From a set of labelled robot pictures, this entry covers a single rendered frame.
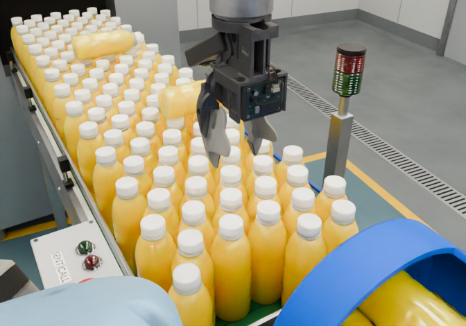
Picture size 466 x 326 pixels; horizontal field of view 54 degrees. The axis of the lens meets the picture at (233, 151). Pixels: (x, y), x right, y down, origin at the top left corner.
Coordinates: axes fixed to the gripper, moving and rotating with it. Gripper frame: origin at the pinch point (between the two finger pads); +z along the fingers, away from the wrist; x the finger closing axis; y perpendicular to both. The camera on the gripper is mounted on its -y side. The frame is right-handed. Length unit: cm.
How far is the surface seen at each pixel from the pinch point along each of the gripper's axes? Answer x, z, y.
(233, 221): 0.0, 13.1, 0.0
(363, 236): 3.3, 0.2, 22.7
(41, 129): -16, 33, -89
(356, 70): 40.4, 1.5, -17.0
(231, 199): 2.6, 13.1, -5.1
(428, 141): 225, 124, -116
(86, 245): -21.7, 12.2, -5.5
